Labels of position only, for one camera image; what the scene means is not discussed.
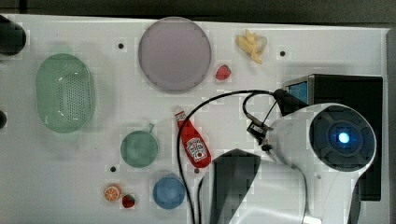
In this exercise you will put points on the red ketchup bottle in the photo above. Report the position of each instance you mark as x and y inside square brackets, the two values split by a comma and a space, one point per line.
[194, 144]

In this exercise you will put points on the green perforated colander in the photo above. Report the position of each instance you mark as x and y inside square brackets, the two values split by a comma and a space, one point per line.
[64, 93]

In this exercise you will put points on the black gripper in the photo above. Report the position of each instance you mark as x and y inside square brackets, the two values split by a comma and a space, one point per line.
[288, 103]

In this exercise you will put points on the blue cup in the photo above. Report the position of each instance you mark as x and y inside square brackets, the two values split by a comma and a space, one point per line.
[169, 192]

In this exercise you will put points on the small dark red strawberry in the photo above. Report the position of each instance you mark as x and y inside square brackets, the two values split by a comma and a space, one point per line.
[128, 201]

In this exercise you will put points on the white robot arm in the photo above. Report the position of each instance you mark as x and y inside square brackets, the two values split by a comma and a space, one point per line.
[317, 154]

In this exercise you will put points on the orange slice toy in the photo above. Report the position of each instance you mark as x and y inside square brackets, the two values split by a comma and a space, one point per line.
[112, 193]

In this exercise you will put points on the toaster oven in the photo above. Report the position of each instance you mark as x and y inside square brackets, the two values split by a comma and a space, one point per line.
[364, 94]

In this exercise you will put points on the green cup with handle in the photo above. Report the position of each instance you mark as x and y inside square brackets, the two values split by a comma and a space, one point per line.
[140, 148]

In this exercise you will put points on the peeled banana toy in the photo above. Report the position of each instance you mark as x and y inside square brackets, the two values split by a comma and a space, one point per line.
[252, 44]

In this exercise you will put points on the round grey plate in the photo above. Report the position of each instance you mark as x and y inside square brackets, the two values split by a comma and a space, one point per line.
[174, 54]

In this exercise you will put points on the black round base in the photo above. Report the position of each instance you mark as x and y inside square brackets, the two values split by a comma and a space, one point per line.
[3, 119]

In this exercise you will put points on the red toy strawberry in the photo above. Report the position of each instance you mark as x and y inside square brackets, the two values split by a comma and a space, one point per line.
[223, 72]

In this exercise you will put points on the black cylinder object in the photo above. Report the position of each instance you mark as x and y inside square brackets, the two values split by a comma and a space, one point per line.
[12, 37]

